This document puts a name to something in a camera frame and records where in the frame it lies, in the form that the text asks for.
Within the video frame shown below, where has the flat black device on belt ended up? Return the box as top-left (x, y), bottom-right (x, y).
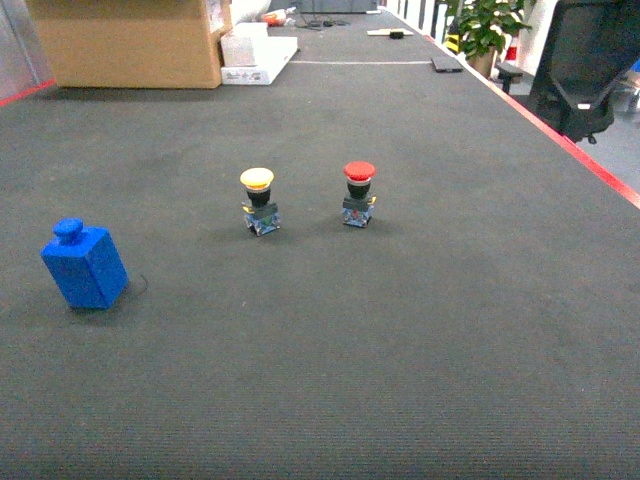
top-left (431, 56), bottom-right (464, 73)

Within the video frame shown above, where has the green potted plant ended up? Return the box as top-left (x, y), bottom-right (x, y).
top-left (444, 0), bottom-right (531, 79)

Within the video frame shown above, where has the white flat cardboard box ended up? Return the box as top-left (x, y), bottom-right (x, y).
top-left (221, 37), bottom-right (298, 86)

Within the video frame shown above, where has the wooden board with black item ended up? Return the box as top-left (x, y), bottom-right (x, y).
top-left (367, 28), bottom-right (414, 40)

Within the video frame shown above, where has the small white box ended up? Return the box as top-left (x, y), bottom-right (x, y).
top-left (221, 22), bottom-right (268, 67)

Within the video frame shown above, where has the yellow mushroom push button switch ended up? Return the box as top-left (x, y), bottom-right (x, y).
top-left (240, 167), bottom-right (281, 237)

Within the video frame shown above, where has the black office chair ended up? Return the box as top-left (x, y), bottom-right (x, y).
top-left (514, 1), bottom-right (639, 144)

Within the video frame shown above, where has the red mushroom push button switch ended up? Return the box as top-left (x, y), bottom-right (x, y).
top-left (342, 161), bottom-right (376, 228)

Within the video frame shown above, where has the blue block part with knob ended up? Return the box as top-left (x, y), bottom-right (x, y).
top-left (41, 218), bottom-right (128, 310)

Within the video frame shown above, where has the large brown cardboard box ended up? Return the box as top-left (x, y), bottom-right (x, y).
top-left (26, 0), bottom-right (231, 89)

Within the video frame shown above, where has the red conveyor side rail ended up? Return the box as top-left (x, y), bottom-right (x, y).
top-left (384, 9), bottom-right (640, 210)

